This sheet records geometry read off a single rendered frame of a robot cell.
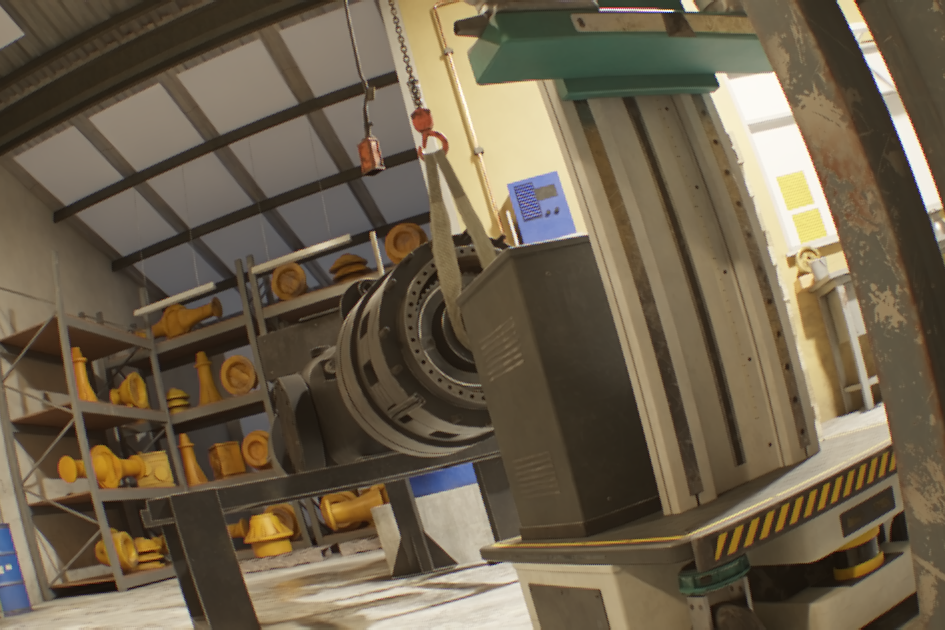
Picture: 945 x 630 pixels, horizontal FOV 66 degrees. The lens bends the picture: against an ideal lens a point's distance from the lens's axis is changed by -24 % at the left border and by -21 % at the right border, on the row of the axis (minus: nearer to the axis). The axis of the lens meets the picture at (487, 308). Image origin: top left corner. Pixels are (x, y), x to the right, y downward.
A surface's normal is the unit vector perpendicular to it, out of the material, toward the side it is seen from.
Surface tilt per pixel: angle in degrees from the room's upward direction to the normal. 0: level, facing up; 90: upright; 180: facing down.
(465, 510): 90
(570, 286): 90
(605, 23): 90
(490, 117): 90
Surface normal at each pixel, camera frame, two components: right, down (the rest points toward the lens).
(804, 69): -0.90, 0.18
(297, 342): -0.10, -0.15
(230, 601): 0.42, -0.28
